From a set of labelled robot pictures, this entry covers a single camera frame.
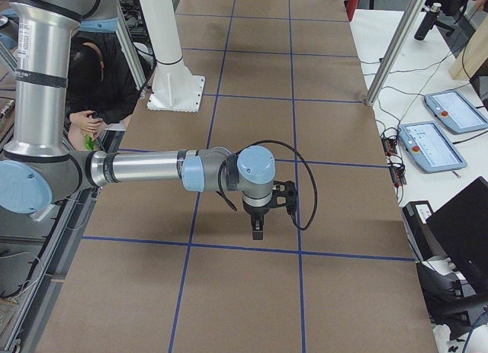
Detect teach pendant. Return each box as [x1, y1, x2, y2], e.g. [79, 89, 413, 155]
[398, 121, 467, 173]
[424, 90, 487, 134]

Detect far teach pendant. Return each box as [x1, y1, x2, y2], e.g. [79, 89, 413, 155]
[424, 90, 487, 134]

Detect red cylinder bottle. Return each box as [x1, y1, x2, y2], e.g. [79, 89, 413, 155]
[346, 0, 360, 22]

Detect seated person in black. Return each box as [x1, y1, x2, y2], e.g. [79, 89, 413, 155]
[66, 32, 140, 151]

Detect aluminium frame post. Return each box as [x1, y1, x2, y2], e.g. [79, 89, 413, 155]
[364, 0, 425, 107]

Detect black water bottle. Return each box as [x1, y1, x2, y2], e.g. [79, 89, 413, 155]
[414, 2, 441, 40]

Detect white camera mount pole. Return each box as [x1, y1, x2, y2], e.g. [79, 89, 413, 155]
[139, 0, 205, 113]

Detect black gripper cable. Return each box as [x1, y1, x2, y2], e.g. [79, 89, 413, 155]
[215, 140, 317, 231]

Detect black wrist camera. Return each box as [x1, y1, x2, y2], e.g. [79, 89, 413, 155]
[269, 181, 298, 217]

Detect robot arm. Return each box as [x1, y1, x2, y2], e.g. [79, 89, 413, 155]
[1, 0, 275, 240]

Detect black laptop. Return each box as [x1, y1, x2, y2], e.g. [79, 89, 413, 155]
[426, 176, 487, 293]

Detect black power box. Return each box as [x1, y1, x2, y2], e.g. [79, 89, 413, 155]
[402, 201, 442, 261]

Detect near teach pendant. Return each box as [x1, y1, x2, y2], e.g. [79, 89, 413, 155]
[398, 121, 467, 173]

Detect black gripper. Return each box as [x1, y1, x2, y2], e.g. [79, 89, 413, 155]
[242, 200, 273, 240]

